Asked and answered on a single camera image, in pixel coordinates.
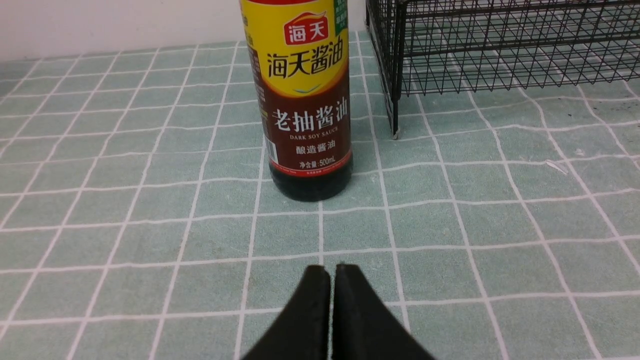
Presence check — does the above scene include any black wire mesh shelf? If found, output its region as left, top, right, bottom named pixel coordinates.
left=365, top=0, right=640, bottom=139

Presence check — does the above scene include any dark soy sauce bottle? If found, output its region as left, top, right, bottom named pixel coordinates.
left=239, top=0, right=354, bottom=202

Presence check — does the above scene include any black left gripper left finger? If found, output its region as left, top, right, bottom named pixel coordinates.
left=243, top=265, right=331, bottom=360

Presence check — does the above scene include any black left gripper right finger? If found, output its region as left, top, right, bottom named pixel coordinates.
left=332, top=264, right=434, bottom=360

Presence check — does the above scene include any green checkered tablecloth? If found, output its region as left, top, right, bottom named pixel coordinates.
left=0, top=32, right=639, bottom=360

